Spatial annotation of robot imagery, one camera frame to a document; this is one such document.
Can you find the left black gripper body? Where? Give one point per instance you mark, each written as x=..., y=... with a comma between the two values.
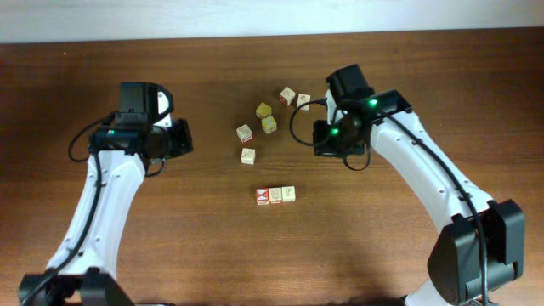
x=175, y=138

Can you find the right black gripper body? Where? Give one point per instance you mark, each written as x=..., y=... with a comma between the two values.
x=325, y=138

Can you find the wooden block red P letter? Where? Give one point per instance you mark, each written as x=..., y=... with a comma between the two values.
x=288, y=193

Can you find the wooden block red circle letter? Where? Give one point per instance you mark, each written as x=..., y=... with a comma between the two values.
x=275, y=195

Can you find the red X letter block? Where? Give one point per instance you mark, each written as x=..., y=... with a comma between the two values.
x=262, y=196

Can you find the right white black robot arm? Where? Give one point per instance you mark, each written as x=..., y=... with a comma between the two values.
x=481, y=241

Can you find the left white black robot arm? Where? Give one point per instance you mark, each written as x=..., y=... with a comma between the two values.
x=121, y=148

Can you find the wooden block top right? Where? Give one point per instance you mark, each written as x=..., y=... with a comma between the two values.
x=303, y=101

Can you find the wooden block left red edge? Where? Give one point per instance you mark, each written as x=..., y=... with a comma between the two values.
x=244, y=133

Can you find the plain wooden block lower left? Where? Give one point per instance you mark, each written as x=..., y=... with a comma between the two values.
x=248, y=156

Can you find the wooden block red side top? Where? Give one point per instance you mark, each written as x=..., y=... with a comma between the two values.
x=287, y=95

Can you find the yellow block lower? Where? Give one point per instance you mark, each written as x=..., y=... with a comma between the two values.
x=269, y=124

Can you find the yellow block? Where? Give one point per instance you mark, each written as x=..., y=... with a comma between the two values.
x=263, y=110
x=269, y=124

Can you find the yellow block upper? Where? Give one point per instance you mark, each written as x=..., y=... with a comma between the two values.
x=263, y=110

